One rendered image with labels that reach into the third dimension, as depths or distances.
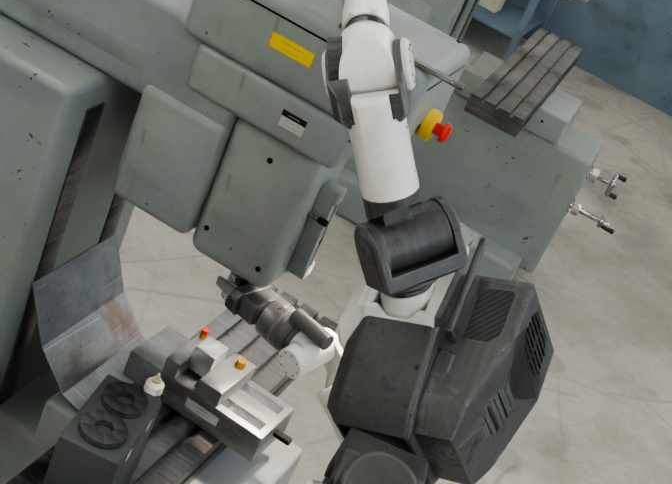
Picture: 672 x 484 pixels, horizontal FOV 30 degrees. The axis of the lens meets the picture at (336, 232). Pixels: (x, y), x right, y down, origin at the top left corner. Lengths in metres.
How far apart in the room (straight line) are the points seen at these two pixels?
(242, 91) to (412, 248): 0.57
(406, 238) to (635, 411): 3.58
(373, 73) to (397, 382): 0.48
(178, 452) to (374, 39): 1.14
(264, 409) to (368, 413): 0.80
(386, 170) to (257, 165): 0.57
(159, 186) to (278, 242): 0.26
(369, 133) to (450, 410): 0.44
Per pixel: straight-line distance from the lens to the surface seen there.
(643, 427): 5.36
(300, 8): 2.24
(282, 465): 2.86
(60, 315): 2.80
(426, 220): 1.94
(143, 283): 4.75
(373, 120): 1.83
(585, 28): 8.99
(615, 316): 6.03
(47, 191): 2.54
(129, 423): 2.39
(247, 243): 2.45
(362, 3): 1.89
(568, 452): 4.95
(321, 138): 2.29
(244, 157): 2.39
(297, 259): 2.51
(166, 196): 2.49
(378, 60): 1.85
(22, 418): 2.92
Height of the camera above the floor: 2.64
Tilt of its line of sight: 28 degrees down
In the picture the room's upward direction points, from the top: 24 degrees clockwise
